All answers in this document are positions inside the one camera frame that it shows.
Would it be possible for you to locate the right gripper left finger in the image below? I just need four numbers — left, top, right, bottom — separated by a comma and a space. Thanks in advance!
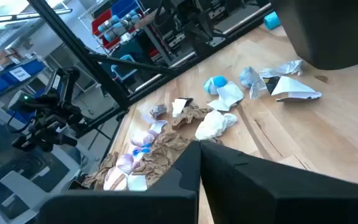
38, 141, 202, 224

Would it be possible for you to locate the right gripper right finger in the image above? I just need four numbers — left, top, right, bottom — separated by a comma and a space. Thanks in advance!
200, 139, 358, 224

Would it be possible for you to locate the white square plastic piece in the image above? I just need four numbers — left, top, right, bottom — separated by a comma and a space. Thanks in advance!
127, 173, 149, 192

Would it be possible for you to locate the small pink plastic wad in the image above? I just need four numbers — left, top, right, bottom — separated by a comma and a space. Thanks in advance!
116, 153, 135, 175

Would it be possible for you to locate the blue pink plastic wad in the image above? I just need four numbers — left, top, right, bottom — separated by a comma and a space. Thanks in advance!
132, 142, 152, 156

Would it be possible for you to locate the large brown paper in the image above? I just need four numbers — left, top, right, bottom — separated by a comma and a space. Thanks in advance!
132, 130, 195, 187

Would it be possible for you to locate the white angular plastic scrap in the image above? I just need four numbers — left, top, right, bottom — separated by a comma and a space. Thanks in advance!
141, 114, 169, 135

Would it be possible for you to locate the white tissue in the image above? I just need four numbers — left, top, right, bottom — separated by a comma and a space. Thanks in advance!
195, 109, 239, 141

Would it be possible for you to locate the white wrapper with black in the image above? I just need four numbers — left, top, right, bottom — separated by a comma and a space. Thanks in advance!
264, 75, 323, 103

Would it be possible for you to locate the small white paper scrap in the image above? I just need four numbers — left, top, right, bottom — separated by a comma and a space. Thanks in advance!
249, 79, 267, 100

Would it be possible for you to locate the small white black card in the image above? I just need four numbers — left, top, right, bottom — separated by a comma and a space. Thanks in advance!
171, 96, 195, 118

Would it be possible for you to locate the white paper sheet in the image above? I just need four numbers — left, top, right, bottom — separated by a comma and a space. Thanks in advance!
206, 80, 244, 112

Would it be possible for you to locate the long white paper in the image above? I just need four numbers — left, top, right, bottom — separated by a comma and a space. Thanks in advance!
259, 59, 303, 78

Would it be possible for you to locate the blue white plastic ball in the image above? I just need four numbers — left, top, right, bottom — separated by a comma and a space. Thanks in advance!
203, 75, 229, 96

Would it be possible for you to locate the black trash bin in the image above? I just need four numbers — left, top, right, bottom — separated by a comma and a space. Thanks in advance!
270, 0, 358, 71

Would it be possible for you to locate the grey plastic cart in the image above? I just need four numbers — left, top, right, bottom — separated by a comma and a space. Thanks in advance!
0, 102, 102, 224

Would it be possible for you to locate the blue chair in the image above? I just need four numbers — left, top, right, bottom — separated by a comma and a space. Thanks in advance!
110, 54, 139, 83

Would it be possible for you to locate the blue storage bin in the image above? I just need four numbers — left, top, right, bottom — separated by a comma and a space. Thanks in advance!
0, 58, 48, 100

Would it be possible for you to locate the red storage bin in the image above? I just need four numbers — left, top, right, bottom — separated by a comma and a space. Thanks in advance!
91, 9, 136, 50

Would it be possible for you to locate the black table-level camera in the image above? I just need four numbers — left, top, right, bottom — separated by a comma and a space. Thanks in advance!
68, 179, 88, 191

